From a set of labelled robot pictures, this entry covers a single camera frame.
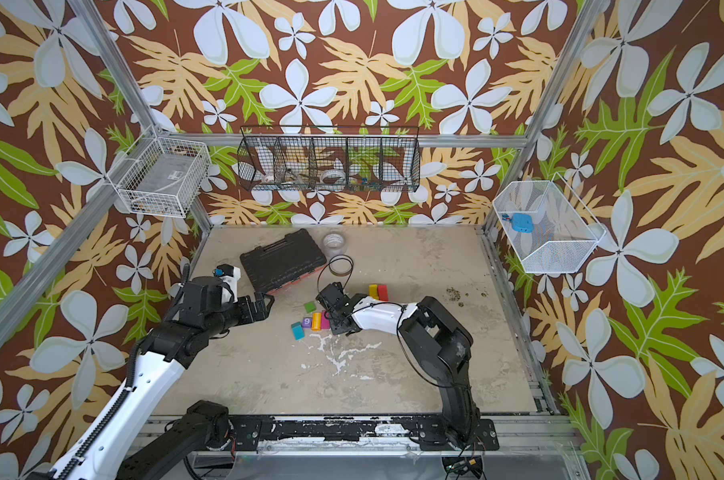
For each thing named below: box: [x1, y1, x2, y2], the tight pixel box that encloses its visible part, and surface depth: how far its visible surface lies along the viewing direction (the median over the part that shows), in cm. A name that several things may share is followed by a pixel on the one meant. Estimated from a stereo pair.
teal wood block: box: [291, 321, 305, 341], surface depth 93 cm
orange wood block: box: [311, 312, 322, 331], surface depth 95 cm
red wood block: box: [378, 284, 389, 301], surface depth 100 cm
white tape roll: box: [321, 169, 346, 184], surface depth 100 cm
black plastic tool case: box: [240, 229, 327, 295], surface depth 107 cm
